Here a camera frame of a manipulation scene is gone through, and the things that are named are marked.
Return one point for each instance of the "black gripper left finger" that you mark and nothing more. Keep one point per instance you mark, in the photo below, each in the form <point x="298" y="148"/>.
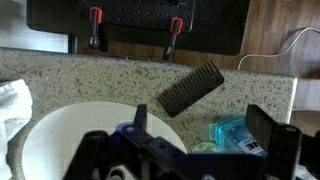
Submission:
<point x="140" y="120"/>

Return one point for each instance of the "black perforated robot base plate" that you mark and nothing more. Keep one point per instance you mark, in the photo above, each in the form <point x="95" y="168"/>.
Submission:
<point x="209" y="26"/>

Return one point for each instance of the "black comb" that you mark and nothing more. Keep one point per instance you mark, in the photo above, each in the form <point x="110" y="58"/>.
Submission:
<point x="184" y="93"/>

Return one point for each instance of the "white towel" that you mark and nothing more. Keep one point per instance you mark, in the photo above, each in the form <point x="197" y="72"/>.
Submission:
<point x="15" y="113"/>

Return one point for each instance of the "orange black clamp left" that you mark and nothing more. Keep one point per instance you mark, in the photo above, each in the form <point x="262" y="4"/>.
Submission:
<point x="95" y="28"/>

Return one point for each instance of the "orange black clamp right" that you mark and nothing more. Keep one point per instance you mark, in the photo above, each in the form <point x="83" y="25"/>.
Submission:
<point x="175" y="29"/>

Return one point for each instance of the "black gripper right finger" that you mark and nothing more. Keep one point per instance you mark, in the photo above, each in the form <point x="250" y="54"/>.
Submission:
<point x="261" y="126"/>

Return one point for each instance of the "orange black clamp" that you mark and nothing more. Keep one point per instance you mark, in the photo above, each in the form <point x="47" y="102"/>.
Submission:
<point x="95" y="28"/>
<point x="175" y="29"/>

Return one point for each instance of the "green round container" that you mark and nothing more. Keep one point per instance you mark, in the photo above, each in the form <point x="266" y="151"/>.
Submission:
<point x="206" y="147"/>

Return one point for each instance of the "blue mouthwash bottle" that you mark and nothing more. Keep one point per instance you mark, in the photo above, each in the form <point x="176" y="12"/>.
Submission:
<point x="231" y="135"/>

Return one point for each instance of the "granite sink countertop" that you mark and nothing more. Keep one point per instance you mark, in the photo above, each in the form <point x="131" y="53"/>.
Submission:
<point x="57" y="80"/>

